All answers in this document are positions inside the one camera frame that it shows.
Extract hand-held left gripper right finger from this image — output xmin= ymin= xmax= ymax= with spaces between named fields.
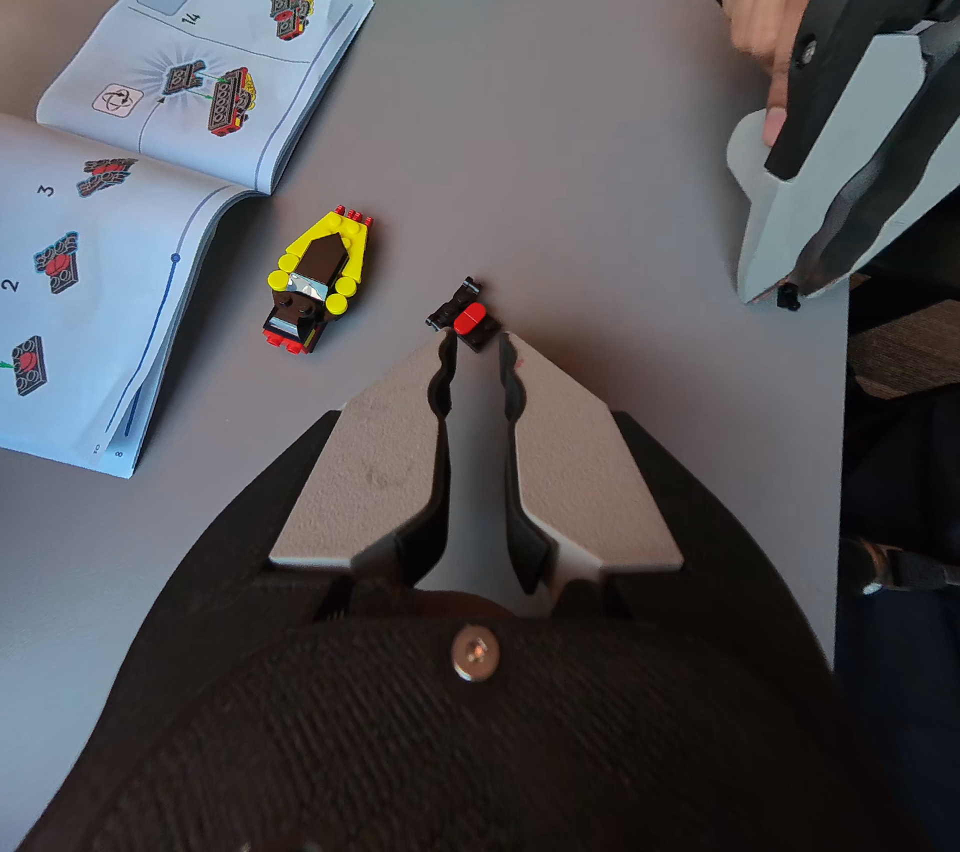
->
xmin=498 ymin=333 xmax=685 ymax=598

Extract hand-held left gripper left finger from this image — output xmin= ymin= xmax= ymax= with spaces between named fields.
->
xmin=268 ymin=330 xmax=459 ymax=587

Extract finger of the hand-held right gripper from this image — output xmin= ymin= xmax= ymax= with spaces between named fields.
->
xmin=797 ymin=138 xmax=960 ymax=292
xmin=725 ymin=29 xmax=933 ymax=306

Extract small black red lego assembly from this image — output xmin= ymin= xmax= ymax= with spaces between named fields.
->
xmin=425 ymin=276 xmax=504 ymax=353

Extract yellow black lego model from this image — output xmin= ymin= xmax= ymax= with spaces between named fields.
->
xmin=262 ymin=203 xmax=375 ymax=355

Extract person's dark trousers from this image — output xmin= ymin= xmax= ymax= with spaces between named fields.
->
xmin=834 ymin=387 xmax=960 ymax=852

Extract open instruction booklet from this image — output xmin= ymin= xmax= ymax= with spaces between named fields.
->
xmin=0 ymin=0 xmax=375 ymax=479

